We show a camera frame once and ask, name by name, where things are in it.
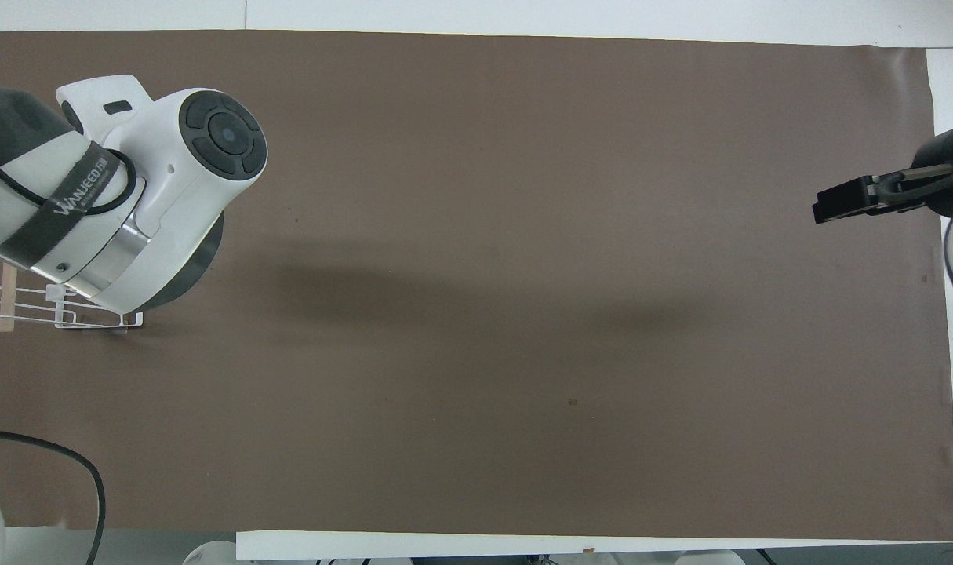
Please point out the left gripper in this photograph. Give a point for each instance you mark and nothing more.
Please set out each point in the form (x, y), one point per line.
(198, 271)

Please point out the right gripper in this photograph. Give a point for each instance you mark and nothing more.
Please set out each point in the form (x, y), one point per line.
(940, 149)

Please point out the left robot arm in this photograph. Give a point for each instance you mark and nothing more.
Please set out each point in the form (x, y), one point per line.
(170, 180)

